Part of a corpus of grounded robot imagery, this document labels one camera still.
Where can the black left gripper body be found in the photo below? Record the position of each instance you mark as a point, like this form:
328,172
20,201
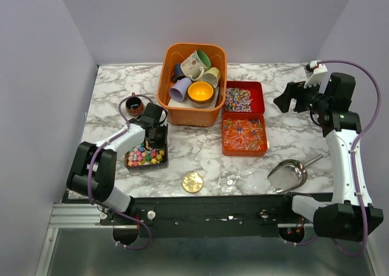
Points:
160,131

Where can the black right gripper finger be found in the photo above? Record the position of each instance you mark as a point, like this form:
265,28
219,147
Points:
283,101
295,89

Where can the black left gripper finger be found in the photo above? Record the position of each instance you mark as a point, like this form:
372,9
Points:
148,146
158,142

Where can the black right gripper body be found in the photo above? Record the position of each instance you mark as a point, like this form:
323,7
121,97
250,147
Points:
304,103

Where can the gold tin of star candies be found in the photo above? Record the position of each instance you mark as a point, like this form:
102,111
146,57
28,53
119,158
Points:
138,158

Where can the gold round jar lid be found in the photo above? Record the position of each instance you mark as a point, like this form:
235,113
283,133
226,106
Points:
192,182

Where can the steel candy scoop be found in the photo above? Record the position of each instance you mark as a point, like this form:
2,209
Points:
290,174

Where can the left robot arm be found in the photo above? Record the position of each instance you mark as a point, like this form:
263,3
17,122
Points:
92,173

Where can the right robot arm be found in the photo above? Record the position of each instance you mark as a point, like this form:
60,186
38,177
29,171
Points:
350,215

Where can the brown patterned ceramic mug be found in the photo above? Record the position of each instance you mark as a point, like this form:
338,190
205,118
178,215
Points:
134,105

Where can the red tray of swirl lollipops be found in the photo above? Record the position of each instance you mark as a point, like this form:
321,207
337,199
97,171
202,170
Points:
244,96

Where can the lavender plastic cup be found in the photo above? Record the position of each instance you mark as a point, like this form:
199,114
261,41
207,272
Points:
178,91

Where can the orange tray of clear lollipops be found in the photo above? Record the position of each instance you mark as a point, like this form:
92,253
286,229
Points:
243,134

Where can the yellow bowl with dark rim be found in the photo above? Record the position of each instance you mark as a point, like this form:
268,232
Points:
201,92

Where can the orange plastic bin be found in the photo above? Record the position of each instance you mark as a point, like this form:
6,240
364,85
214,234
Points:
177,53

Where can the dark blue mug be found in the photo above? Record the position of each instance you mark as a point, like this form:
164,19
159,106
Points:
177,73

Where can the pale yellow mug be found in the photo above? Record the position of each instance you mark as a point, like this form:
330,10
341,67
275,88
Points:
212,76

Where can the white floral mug green inside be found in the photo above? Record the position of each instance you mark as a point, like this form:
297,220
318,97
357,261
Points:
195,66

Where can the clear glass jar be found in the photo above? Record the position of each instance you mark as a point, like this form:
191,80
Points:
229,176

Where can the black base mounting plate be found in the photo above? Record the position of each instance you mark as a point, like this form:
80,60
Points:
216,216

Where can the aluminium frame rail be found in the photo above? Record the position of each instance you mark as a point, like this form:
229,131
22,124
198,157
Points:
72,216

